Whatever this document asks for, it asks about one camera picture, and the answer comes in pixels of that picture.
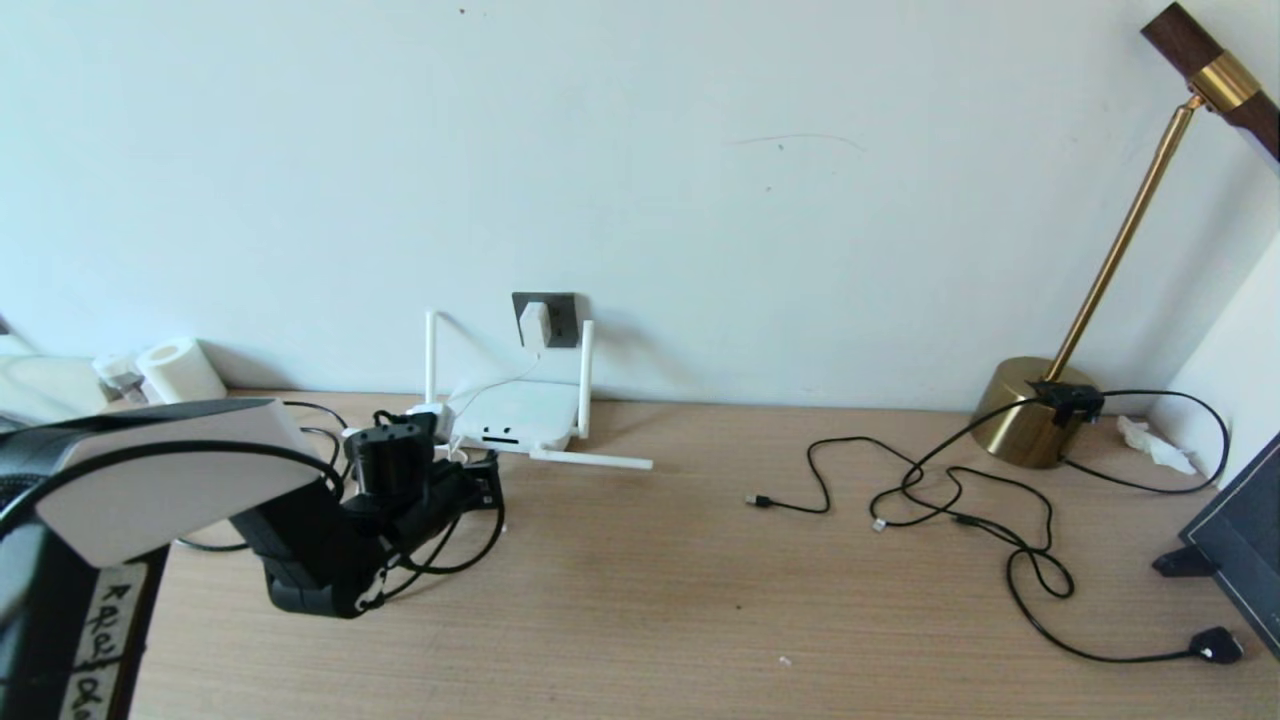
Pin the brass desk lamp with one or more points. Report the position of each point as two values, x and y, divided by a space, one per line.
1022 420

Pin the white paper roll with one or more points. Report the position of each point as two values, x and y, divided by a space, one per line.
182 370

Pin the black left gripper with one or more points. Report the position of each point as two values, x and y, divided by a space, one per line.
452 490

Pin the grey wall power socket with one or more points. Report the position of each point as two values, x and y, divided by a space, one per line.
565 315

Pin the white router with antennas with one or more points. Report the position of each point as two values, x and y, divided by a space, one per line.
520 410

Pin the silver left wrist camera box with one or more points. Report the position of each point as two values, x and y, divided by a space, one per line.
430 420

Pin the crumpled white tissue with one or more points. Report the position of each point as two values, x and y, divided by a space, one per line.
1157 445

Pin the pale background furniture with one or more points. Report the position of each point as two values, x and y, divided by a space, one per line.
45 385

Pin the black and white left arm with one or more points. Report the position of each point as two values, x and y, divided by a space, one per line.
180 480

